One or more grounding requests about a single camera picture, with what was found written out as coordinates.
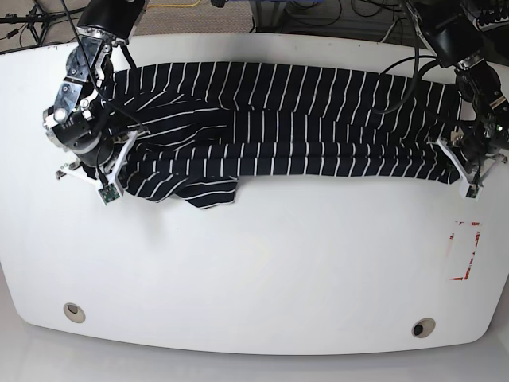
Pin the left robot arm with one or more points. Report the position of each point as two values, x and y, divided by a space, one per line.
454 40

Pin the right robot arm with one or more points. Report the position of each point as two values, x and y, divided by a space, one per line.
83 119

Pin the white power strip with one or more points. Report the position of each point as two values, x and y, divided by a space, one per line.
491 19

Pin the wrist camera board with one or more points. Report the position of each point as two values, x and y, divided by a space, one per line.
473 192
109 193

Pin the right table cable grommet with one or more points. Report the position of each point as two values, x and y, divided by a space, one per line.
423 328

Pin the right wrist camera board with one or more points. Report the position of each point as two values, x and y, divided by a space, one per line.
109 193

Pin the navy white striped T-shirt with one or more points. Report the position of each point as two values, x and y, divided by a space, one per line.
210 123

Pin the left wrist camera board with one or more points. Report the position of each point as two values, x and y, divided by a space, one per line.
473 192

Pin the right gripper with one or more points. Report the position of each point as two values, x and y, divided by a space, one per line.
99 163

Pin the table cable grommet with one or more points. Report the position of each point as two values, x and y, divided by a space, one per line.
74 313
423 328

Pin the black tripod stand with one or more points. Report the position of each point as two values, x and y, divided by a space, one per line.
37 21

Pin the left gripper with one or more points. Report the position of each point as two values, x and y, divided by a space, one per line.
473 155

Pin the left table cable grommet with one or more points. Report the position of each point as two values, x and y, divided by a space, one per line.
74 313

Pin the red tape rectangle marking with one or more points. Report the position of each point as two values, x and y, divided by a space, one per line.
463 243

